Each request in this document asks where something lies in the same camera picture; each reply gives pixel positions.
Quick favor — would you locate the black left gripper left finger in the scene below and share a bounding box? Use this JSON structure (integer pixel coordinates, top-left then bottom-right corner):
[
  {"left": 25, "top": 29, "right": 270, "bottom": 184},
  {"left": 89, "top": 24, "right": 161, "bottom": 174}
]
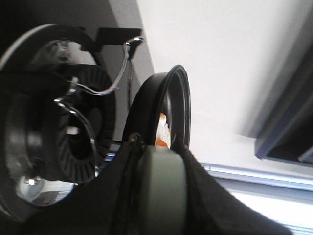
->
[{"left": 0, "top": 142, "right": 144, "bottom": 235}]

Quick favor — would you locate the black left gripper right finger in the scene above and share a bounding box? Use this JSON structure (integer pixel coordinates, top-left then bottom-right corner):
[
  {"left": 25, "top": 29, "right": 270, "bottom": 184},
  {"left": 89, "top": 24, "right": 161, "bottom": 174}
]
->
[{"left": 171, "top": 137, "right": 292, "bottom": 235}]

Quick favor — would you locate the fried egg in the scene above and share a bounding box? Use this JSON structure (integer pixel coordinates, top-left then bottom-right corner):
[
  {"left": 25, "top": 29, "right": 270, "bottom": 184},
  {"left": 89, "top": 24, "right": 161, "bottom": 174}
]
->
[{"left": 155, "top": 113, "right": 171, "bottom": 148}]

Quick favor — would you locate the black frying pan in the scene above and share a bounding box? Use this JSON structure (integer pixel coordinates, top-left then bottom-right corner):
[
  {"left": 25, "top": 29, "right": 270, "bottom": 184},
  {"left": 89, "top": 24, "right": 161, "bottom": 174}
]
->
[{"left": 122, "top": 64, "right": 192, "bottom": 235}]

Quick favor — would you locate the left black burner grate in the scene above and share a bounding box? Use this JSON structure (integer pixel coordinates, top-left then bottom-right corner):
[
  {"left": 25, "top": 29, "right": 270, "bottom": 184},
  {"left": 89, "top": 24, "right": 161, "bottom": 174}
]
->
[{"left": 0, "top": 24, "right": 143, "bottom": 223}]

